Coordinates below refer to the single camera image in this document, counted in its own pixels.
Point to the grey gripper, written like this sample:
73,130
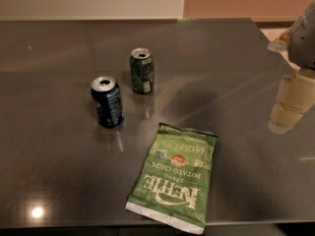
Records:
303,39

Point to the green jalapeno chip bag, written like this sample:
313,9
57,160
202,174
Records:
173,187

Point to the green soda can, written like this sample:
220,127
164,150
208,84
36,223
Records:
142,70

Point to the blue soda can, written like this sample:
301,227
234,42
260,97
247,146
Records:
107,98

